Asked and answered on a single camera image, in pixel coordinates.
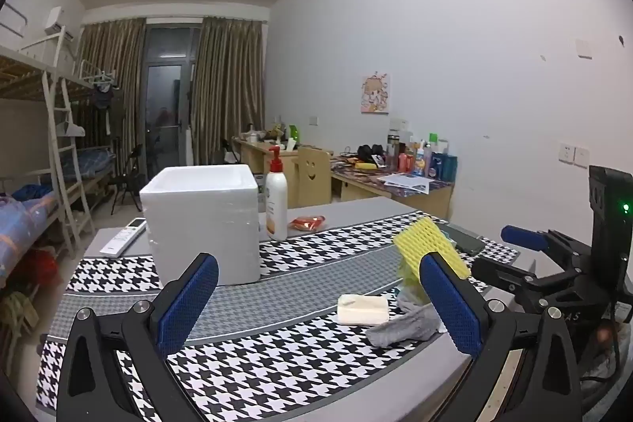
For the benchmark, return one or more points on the beige cloth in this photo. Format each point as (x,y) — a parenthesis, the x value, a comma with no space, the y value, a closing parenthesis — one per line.
(20,311)

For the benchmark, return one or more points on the white wall socket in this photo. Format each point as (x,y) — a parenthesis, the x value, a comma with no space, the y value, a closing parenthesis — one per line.
(566,151)
(582,155)
(399,124)

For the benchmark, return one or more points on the hanging dark clothes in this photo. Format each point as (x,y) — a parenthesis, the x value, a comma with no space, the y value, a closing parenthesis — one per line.
(103,93)

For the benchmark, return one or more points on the green bottle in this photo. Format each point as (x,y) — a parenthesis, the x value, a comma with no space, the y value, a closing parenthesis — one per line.
(293,133)

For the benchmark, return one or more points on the black pouch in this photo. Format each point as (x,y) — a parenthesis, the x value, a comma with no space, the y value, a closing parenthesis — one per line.
(368,151)

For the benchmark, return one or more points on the red bag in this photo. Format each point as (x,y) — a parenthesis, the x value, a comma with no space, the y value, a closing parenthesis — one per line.
(42,266)

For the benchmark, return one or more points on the white foam box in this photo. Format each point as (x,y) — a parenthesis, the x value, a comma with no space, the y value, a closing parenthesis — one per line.
(207,229)

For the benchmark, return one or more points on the brown curtain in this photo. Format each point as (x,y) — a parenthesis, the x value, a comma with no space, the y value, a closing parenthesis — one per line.
(123,81)
(222,95)

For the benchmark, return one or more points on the white metal bunk bed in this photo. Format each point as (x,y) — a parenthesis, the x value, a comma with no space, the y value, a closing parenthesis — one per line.
(29,81)
(91,68)

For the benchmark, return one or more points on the green plastic bag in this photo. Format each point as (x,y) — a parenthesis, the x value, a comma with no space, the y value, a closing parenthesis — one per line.
(409,276)

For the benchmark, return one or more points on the yellow object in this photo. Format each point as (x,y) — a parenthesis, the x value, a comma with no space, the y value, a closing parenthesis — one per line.
(366,165)

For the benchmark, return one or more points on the white remote control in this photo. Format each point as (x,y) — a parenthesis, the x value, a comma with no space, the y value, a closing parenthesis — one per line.
(123,236)

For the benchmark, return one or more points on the blue patterned quilt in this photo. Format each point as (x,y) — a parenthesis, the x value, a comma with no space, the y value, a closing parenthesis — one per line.
(24,229)

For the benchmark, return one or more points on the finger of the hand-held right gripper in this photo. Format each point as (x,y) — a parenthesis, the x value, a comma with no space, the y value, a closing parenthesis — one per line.
(524,238)
(504,274)

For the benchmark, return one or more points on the white bunk bed ladder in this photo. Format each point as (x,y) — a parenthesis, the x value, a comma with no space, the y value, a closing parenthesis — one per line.
(59,145)

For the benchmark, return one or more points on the cartoon wall poster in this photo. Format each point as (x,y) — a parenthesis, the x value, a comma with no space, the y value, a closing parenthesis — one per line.
(375,94)

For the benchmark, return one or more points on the glass balcony door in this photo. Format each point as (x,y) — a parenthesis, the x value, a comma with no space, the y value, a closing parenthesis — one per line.
(165,105)

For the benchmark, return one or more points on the wooden chair with smiley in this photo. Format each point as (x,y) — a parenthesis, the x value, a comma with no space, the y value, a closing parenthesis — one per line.
(311,175)

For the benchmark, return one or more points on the houndstooth table mat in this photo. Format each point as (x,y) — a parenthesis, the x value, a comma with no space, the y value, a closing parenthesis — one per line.
(296,273)

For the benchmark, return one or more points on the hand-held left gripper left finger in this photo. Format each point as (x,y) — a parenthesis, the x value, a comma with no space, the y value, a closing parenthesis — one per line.
(190,298)

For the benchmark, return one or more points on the white pump lotion bottle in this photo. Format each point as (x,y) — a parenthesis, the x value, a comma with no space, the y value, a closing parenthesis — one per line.
(277,204)

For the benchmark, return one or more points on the desk with patterned cover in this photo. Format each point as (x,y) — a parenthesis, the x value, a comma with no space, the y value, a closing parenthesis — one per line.
(361,192)

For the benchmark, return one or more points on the black folding chair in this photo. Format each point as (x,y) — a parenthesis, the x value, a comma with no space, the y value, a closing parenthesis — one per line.
(129,179)

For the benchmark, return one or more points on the yellow sponge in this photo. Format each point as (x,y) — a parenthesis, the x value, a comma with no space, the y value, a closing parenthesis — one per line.
(430,239)

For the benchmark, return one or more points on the group of toiletry bottles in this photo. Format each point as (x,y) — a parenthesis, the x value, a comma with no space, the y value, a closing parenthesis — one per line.
(420,160)

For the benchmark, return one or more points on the black phone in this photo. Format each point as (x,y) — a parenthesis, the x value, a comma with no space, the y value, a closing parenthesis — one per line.
(465,240)

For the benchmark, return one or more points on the white air conditioner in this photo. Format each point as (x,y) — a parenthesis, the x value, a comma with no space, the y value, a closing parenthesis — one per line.
(54,19)

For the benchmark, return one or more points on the blue plaid mattress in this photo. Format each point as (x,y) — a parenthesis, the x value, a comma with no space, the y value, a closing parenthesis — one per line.
(94,161)

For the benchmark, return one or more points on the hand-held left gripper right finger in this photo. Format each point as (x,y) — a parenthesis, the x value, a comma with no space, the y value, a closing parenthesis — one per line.
(450,308)

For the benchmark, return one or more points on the printed paper sheets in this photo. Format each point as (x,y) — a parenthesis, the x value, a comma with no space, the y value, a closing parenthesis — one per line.
(405,182)

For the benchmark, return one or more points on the dark blue cloth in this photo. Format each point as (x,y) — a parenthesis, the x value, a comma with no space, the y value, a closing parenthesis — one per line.
(30,192)

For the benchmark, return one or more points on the red snack packet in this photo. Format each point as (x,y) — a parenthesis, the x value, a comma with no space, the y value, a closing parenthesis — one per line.
(306,223)

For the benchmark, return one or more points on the grey sock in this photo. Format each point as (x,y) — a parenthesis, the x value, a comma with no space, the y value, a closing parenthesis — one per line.
(400,328)

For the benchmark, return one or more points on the white paper towel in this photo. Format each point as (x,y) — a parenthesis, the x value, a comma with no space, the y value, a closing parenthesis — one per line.
(363,311)

